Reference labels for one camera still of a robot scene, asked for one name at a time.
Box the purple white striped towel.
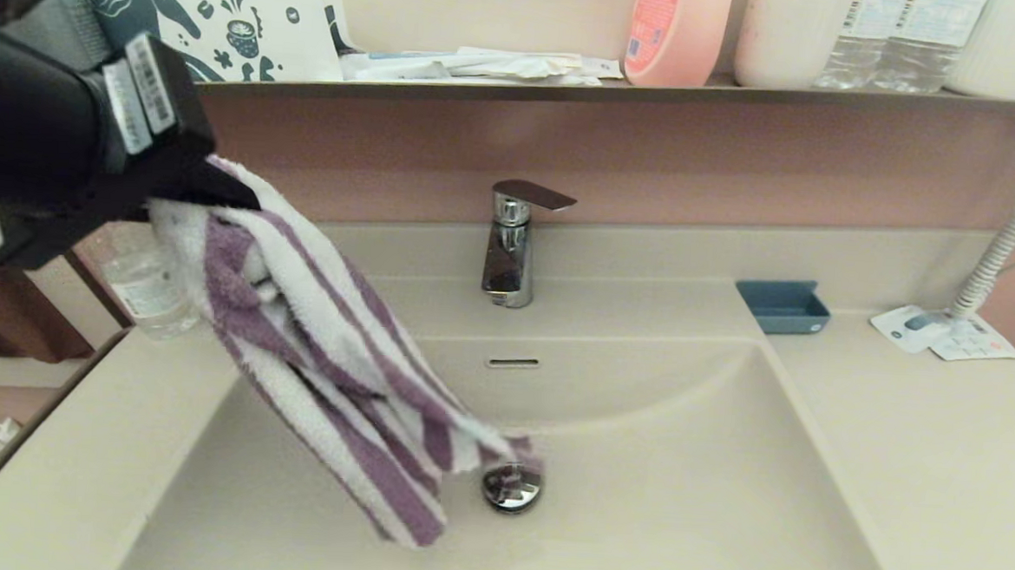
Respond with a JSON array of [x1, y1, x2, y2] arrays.
[[129, 152, 562, 555]]

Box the chrome faucet lever handle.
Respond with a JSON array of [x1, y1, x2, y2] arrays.
[[492, 178, 579, 213]]

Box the chrome faucet body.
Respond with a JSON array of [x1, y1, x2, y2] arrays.
[[481, 193, 540, 310]]

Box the cream ceramic sink basin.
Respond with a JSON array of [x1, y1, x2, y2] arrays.
[[101, 252, 938, 570]]

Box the gray pouch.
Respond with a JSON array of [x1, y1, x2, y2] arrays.
[[0, 0, 120, 76]]

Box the clear bottle white label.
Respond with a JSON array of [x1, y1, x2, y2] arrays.
[[92, 220, 207, 344]]

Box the white horse print bag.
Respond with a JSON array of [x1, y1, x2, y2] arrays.
[[71, 0, 350, 90]]

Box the small black white box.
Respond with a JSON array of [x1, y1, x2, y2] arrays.
[[320, 0, 365, 54]]

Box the white tube blue stripe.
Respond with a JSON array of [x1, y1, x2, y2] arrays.
[[341, 48, 460, 87]]

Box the flat white packet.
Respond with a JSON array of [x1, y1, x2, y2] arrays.
[[454, 47, 586, 85]]

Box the chrome drain stopper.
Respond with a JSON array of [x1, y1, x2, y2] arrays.
[[481, 462, 544, 516]]

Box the pink lotion bottle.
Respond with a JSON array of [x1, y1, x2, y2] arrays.
[[622, 0, 736, 92]]

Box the blue plastic soap dish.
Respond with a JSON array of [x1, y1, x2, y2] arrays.
[[732, 278, 834, 339]]

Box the white plastic jar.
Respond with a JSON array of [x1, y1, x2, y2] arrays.
[[731, 0, 849, 93]]

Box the clear plastic water bottle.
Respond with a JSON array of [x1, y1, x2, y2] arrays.
[[811, 0, 894, 93], [870, 0, 988, 97]]

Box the white card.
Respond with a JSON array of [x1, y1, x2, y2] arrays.
[[868, 304, 950, 357]]

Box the white printed leaflet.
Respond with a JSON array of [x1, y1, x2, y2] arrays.
[[927, 311, 1015, 365]]

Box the white ribbed mug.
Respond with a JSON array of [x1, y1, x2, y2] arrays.
[[943, 0, 1015, 101]]

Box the brown wall shelf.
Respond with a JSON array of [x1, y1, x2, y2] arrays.
[[194, 53, 1015, 141]]

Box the white coiled cord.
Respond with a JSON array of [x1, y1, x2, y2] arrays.
[[947, 126, 1015, 325]]

